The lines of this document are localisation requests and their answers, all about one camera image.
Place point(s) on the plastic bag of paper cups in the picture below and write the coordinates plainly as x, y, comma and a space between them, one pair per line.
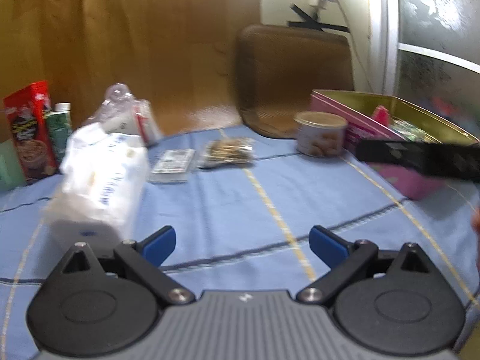
127, 116

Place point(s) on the white frosted glass door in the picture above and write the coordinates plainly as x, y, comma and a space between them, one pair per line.
431, 26

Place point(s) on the black tape cross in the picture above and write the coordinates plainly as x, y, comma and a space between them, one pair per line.
318, 24

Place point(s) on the pink tin box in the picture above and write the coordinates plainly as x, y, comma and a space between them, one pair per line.
405, 180

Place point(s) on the blue tablecloth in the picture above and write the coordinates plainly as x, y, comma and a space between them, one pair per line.
243, 213

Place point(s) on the round container with cream lid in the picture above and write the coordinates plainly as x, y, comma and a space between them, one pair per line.
320, 133

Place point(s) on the green plastic cup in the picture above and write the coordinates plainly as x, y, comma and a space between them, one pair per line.
11, 168

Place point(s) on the small flat packet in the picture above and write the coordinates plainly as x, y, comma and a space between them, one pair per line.
172, 165

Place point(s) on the red snack box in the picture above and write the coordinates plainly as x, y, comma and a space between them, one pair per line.
32, 131

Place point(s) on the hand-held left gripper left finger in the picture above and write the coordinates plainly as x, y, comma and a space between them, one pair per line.
161, 242

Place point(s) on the green carton with white cap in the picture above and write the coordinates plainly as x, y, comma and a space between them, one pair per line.
60, 131

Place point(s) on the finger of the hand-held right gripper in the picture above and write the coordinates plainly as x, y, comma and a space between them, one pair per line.
431, 157

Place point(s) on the large white tissue pack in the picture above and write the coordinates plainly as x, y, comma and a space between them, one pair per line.
101, 180

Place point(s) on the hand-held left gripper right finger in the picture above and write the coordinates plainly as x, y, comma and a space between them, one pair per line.
326, 243

